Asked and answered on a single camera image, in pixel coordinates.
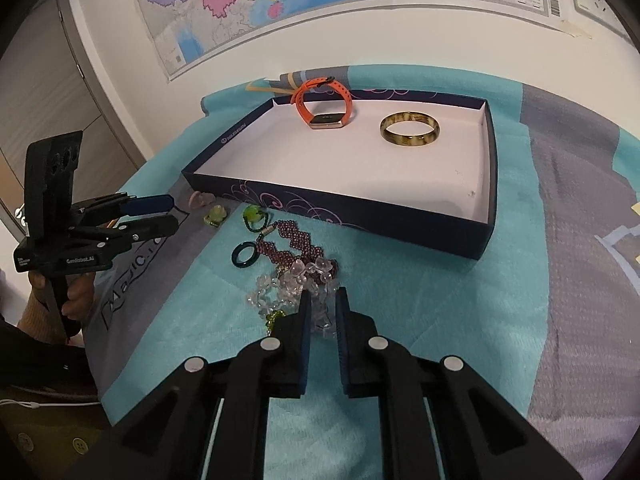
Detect white cable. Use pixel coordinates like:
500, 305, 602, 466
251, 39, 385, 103
0, 398, 101, 409

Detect clear crystal bracelet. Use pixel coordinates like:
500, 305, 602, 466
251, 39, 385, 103
244, 257, 341, 341

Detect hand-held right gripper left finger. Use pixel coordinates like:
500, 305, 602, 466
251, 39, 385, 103
65, 289, 313, 480

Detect dark blue shallow box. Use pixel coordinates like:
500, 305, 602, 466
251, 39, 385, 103
181, 87, 498, 261

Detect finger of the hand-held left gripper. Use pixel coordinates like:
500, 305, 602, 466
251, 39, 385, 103
67, 216, 180, 262
70, 193, 176, 227

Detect dark green ring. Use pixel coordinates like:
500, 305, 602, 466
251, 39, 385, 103
231, 241, 261, 268

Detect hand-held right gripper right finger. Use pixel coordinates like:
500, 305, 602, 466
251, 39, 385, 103
334, 286, 583, 480

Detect green bead ring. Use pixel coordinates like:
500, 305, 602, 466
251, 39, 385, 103
242, 203, 273, 233

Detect purple beaded bracelet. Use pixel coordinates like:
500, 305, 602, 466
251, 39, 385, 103
257, 220, 326, 273

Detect orange smart watch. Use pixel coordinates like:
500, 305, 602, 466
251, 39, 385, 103
291, 75, 354, 131

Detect person's left hand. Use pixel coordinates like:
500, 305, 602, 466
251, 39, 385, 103
27, 267, 97, 322

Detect grey cabinet door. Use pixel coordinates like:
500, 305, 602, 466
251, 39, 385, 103
0, 0, 146, 241

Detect amber bangle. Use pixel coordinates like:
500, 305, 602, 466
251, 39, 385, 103
378, 111, 441, 149

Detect piece of tape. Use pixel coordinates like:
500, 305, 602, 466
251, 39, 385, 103
560, 20, 593, 41

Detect person's dark jacket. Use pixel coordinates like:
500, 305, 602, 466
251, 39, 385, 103
0, 317, 113, 480

